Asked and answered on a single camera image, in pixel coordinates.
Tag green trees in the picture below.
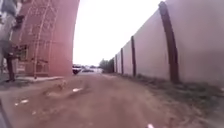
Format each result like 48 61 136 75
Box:
98 58 115 74

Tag white car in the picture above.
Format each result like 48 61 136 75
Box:
72 67 83 75

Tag brown dirt road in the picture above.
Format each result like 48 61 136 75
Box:
0 72 224 128

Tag red brick building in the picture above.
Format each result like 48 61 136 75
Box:
11 0 81 78

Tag grey concrete slab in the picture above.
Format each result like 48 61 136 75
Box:
0 75 64 85

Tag strip of weeds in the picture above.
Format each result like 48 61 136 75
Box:
106 71 224 113

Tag person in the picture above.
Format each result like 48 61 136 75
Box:
2 40 22 83

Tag grey wall with dark pillars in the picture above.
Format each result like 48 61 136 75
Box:
112 0 224 86

